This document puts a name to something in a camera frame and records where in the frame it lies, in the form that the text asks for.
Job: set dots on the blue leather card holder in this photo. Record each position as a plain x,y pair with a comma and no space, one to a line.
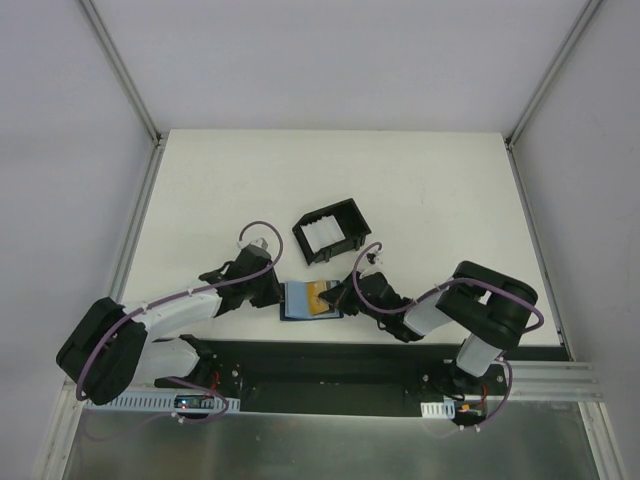
296,309

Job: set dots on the right aluminium frame post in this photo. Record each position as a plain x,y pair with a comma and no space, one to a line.
558,62

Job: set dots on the left white cable duct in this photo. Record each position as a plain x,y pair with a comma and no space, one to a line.
162,402

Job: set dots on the black plastic card rack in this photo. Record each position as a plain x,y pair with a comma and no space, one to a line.
330,231

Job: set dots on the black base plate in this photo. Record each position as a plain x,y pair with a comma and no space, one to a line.
383,380

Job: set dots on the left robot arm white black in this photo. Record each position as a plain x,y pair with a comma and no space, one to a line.
113,346

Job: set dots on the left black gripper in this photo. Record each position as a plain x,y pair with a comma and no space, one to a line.
273,289

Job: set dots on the aluminium frame post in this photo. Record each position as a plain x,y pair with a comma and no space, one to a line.
119,69
558,62

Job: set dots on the white cable duct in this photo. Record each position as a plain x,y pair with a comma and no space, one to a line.
162,402
442,410

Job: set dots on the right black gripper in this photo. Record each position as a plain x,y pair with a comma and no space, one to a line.
351,301

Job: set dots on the left aluminium frame post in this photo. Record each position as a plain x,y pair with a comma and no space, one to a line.
119,69

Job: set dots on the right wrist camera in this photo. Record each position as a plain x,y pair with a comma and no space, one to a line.
375,263

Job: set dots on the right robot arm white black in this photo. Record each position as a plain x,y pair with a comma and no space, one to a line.
496,310

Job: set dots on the right white cable duct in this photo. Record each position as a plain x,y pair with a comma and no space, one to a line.
442,410

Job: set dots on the gold credit card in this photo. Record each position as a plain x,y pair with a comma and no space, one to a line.
319,308

